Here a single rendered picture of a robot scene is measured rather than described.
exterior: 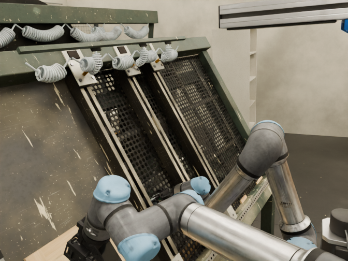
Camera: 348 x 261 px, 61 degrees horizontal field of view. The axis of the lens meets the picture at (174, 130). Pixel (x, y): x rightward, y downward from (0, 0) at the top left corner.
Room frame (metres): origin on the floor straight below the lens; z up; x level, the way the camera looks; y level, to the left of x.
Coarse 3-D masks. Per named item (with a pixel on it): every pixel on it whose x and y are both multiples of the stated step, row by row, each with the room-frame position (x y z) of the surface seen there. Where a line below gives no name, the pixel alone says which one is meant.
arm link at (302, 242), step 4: (288, 240) 0.87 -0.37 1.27; (292, 240) 0.86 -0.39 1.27; (296, 240) 0.86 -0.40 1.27; (300, 240) 0.86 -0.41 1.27; (304, 240) 0.86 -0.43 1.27; (308, 240) 0.86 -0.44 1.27; (296, 244) 0.84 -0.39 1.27; (300, 244) 0.84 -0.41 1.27; (304, 244) 0.84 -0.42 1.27; (308, 244) 0.84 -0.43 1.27; (312, 244) 0.84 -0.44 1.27; (304, 248) 0.83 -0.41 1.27; (308, 248) 0.82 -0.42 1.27
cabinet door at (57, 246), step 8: (72, 232) 0.96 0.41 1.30; (56, 240) 0.91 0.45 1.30; (64, 240) 0.92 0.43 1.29; (40, 248) 0.87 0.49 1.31; (48, 248) 0.88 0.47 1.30; (56, 248) 0.89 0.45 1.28; (64, 248) 0.91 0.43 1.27; (32, 256) 0.83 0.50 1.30; (40, 256) 0.85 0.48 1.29; (48, 256) 0.86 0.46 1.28; (56, 256) 0.87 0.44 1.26; (64, 256) 0.89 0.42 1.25; (120, 256) 1.01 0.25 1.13
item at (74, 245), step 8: (80, 224) 0.62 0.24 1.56; (80, 232) 0.62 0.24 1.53; (72, 240) 0.63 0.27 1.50; (80, 240) 0.62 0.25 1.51; (88, 240) 0.59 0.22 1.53; (104, 240) 0.59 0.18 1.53; (72, 248) 0.61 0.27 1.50; (80, 248) 0.61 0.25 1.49; (88, 248) 0.62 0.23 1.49; (72, 256) 0.62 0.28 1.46; (80, 256) 0.60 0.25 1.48; (88, 256) 0.60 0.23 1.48
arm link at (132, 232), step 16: (128, 208) 0.55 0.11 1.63; (160, 208) 0.57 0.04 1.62; (112, 224) 0.52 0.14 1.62; (128, 224) 0.51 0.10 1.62; (144, 224) 0.52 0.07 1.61; (160, 224) 0.53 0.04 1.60; (112, 240) 0.52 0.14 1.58; (128, 240) 0.49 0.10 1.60; (144, 240) 0.49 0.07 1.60; (160, 240) 0.53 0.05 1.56; (128, 256) 0.47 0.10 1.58; (144, 256) 0.48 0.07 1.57
